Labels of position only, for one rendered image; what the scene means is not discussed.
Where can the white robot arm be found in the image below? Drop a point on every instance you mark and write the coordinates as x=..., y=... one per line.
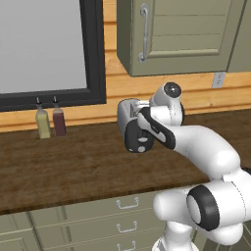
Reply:
x=209, y=153

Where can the white and black toaster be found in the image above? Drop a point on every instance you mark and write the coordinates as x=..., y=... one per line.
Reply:
x=125, y=124

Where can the dark red sauce bottle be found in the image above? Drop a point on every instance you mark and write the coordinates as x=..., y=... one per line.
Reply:
x=59, y=123

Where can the yellow oil bottle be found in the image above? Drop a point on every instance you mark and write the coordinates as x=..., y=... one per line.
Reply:
x=43, y=123

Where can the olive green drawer front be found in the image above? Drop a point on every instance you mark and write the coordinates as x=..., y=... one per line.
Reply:
x=91, y=207
x=94, y=230
x=98, y=245

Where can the olive green cupboard door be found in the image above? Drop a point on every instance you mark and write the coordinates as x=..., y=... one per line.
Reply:
x=189, y=32
x=242, y=42

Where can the black framed window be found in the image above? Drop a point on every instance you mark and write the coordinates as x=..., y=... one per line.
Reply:
x=42, y=42

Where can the olive green base cupboard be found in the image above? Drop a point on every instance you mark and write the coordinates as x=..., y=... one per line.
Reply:
x=16, y=233

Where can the grey wall socket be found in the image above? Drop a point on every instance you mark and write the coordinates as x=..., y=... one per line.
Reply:
x=218, y=80

